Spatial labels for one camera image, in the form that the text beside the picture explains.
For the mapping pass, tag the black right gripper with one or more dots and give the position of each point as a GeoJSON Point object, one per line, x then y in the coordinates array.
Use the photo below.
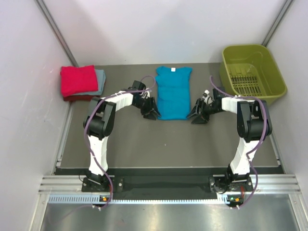
{"type": "Point", "coordinates": [202, 118]}

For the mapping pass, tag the turquoise t-shirt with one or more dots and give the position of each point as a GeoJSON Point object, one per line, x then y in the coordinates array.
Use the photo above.
{"type": "Point", "coordinates": [173, 92]}

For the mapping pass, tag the light blue folded t-shirt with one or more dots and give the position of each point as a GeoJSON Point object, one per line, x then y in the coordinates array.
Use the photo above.
{"type": "Point", "coordinates": [101, 78]}

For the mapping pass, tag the right aluminium corner post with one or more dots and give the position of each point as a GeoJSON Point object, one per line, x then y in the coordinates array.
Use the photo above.
{"type": "Point", "coordinates": [277, 21]}

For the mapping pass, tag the aluminium frame rail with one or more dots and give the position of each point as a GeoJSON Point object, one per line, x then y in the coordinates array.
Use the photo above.
{"type": "Point", "coordinates": [266, 184]}

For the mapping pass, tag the grey slotted cable duct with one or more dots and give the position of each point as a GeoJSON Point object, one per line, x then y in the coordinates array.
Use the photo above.
{"type": "Point", "coordinates": [101, 200]}

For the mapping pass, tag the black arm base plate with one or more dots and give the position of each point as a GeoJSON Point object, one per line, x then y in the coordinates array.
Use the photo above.
{"type": "Point", "coordinates": [206, 183]}

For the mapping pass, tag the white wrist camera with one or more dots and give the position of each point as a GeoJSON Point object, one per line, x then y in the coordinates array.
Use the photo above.
{"type": "Point", "coordinates": [206, 97]}
{"type": "Point", "coordinates": [145, 94]}

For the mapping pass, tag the aluminium corner post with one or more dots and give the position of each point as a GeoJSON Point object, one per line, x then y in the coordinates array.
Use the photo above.
{"type": "Point", "coordinates": [56, 31]}
{"type": "Point", "coordinates": [277, 21]}

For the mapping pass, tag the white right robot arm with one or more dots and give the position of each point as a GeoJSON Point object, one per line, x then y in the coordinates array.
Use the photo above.
{"type": "Point", "coordinates": [253, 126]}

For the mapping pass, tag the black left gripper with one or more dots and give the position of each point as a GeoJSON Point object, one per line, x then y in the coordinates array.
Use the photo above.
{"type": "Point", "coordinates": [151, 105]}

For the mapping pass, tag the green plastic basket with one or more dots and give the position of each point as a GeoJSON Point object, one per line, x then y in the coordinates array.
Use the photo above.
{"type": "Point", "coordinates": [250, 70]}

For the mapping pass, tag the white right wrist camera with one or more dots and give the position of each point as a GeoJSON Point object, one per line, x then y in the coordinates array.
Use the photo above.
{"type": "Point", "coordinates": [206, 97]}

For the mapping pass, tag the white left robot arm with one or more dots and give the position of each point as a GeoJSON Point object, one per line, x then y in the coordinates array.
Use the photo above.
{"type": "Point", "coordinates": [100, 121]}

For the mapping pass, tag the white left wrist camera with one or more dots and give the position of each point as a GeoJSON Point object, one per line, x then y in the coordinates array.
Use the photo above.
{"type": "Point", "coordinates": [145, 94]}

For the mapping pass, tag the left aluminium corner post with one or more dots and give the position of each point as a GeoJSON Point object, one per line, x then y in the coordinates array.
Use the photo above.
{"type": "Point", "coordinates": [56, 31]}

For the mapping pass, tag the dark red folded t-shirt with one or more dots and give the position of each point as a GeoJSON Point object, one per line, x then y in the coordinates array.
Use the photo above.
{"type": "Point", "coordinates": [74, 98]}

